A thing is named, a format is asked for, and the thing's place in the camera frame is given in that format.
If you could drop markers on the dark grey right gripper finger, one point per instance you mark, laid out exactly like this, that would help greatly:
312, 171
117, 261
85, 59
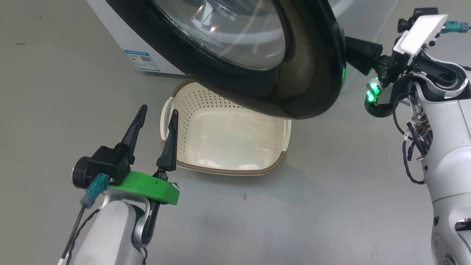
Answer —
364, 55

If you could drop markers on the cream perforated laundry basket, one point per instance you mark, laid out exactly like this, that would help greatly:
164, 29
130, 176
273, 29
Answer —
228, 140

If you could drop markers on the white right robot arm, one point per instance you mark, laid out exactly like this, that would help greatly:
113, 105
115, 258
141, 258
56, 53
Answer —
449, 147

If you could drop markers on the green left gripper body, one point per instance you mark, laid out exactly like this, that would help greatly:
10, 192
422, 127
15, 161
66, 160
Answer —
147, 186

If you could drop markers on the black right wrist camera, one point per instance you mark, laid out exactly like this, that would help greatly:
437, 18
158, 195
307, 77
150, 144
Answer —
404, 25

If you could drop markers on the black glass washing machine door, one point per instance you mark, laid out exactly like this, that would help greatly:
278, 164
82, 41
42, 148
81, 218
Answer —
235, 92

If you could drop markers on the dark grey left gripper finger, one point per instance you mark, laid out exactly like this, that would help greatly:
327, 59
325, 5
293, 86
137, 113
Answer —
171, 147
133, 129

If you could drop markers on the blue energy label sticker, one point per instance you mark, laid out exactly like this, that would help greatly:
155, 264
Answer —
141, 60

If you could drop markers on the white front-load washing machine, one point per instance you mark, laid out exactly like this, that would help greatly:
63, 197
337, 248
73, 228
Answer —
110, 22

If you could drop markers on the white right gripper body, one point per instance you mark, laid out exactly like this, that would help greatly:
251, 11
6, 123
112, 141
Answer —
423, 33

